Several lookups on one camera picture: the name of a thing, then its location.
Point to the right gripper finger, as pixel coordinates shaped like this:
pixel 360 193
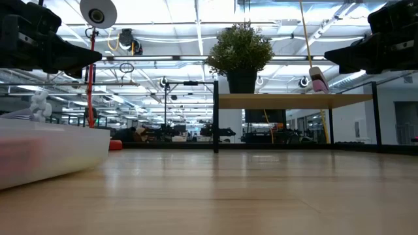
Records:
pixel 347 70
pixel 365 57

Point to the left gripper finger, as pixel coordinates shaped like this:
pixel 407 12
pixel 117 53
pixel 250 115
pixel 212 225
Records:
pixel 74 73
pixel 70 57

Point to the clear pencil box pink lid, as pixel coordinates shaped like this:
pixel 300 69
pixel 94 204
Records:
pixel 49 153

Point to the pink and white stapler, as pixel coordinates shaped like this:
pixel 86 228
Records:
pixel 318 81

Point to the white robot figure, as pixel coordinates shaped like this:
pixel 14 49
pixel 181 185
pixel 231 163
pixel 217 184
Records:
pixel 40 107

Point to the red desk lamp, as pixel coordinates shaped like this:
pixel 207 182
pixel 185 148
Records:
pixel 98 13

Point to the wooden shelf with black legs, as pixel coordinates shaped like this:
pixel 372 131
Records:
pixel 287 101

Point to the person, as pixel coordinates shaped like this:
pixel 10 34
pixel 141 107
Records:
pixel 127 134

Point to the green potted plant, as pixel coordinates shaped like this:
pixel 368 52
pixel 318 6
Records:
pixel 240 49

